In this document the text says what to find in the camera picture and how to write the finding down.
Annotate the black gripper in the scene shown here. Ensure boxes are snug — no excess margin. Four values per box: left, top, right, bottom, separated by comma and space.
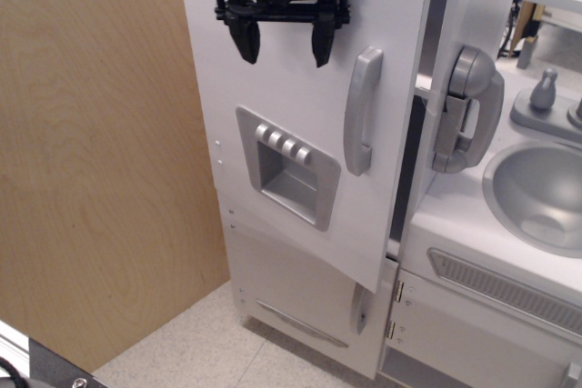
215, 0, 350, 68

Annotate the white fridge door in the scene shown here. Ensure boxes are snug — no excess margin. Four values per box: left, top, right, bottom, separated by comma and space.
184, 0, 426, 291

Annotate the white toy fridge cabinet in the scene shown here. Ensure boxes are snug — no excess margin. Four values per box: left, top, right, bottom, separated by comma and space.
386, 0, 460, 263

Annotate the grey ice dispenser box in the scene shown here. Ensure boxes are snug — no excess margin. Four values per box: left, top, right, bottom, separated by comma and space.
236, 106, 341, 232

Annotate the grey toy telephone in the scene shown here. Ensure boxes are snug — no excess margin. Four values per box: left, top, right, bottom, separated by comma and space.
432, 46, 505, 174

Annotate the grey toy faucet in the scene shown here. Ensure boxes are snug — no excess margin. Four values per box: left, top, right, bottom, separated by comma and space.
510, 68, 581, 144

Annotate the white lower freezer door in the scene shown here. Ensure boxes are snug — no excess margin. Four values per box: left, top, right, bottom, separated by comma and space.
225, 226, 398, 379

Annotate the grey toy sink basin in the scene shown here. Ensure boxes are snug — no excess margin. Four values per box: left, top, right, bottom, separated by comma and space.
482, 142, 581, 258

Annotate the white oven door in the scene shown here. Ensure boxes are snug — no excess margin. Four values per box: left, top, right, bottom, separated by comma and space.
381, 270, 581, 387

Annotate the grey oven vent panel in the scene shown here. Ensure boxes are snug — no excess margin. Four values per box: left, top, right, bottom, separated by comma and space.
426, 248, 581, 336

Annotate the grey fridge door handle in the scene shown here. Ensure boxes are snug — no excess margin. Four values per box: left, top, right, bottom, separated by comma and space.
343, 46, 384, 176

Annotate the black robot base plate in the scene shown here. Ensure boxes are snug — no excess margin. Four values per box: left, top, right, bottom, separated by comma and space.
1, 321, 107, 388

